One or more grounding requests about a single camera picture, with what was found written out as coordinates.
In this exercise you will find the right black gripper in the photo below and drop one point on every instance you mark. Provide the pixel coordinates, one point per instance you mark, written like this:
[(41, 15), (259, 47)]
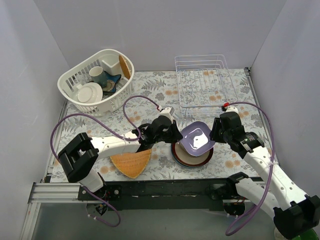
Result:
[(219, 131)]

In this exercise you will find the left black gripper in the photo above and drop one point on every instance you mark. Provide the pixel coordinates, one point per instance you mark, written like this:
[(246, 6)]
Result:
[(169, 132)]

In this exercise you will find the red rimmed beige plate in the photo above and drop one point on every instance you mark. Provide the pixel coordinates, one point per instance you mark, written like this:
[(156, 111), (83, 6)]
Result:
[(184, 159)]

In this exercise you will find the purple square bowl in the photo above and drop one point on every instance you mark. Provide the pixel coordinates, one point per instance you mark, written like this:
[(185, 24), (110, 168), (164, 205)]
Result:
[(196, 137)]

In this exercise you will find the beige square bowl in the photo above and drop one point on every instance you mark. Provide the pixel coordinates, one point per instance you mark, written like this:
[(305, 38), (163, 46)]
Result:
[(190, 153)]

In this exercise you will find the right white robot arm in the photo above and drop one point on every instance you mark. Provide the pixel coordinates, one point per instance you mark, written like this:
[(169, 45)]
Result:
[(292, 210)]

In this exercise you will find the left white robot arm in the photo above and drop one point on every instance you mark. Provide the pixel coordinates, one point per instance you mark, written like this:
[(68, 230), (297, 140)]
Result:
[(78, 157)]

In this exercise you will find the blue star dish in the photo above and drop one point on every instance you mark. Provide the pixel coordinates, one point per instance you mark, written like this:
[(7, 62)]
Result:
[(112, 80)]

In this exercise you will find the floral table mat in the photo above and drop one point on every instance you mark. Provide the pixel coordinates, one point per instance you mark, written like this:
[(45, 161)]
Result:
[(151, 88)]

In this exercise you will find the woven bamboo tray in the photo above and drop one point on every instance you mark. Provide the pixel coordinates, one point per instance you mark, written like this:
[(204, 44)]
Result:
[(132, 164)]

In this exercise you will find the woven coaster in basket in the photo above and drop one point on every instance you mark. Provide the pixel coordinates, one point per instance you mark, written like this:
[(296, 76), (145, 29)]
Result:
[(124, 67)]

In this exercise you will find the white plastic basket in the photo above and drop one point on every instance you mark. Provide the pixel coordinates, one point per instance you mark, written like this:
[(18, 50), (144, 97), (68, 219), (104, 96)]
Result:
[(100, 84)]

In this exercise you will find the white plate in basket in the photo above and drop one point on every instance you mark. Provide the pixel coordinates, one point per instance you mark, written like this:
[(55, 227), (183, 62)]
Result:
[(89, 93)]

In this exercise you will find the white square container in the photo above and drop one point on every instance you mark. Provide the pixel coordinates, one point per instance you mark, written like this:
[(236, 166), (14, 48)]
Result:
[(111, 64)]

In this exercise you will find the white cup in basket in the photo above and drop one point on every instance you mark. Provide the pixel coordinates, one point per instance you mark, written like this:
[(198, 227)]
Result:
[(95, 73)]

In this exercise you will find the green floral mug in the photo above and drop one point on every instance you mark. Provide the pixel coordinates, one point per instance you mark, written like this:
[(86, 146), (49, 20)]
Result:
[(308, 235)]

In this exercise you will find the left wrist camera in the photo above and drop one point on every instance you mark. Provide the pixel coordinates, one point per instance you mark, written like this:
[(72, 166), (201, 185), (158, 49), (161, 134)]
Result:
[(167, 112)]

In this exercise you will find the white wire dish rack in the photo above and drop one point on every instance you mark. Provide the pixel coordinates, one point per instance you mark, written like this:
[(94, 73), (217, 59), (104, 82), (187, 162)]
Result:
[(204, 84)]

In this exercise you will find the black base frame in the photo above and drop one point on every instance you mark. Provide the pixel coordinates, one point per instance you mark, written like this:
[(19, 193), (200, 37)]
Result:
[(210, 193)]

